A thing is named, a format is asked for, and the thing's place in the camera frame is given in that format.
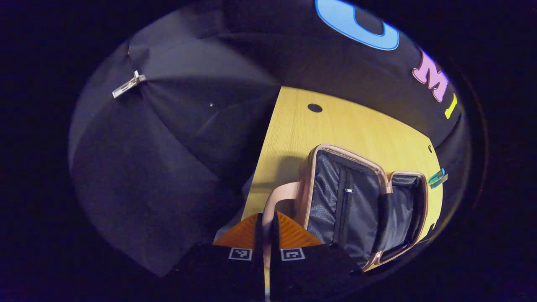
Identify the pink suitcase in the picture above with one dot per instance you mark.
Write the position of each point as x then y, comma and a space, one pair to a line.
356, 201

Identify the blue and white tube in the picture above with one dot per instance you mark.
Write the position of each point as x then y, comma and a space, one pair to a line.
436, 173

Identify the green tube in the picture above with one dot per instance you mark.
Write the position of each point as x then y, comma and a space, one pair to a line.
440, 182

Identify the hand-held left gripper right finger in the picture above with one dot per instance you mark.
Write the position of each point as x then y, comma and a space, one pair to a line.
275, 264

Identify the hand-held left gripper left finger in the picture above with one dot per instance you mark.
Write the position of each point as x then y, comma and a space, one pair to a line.
258, 260

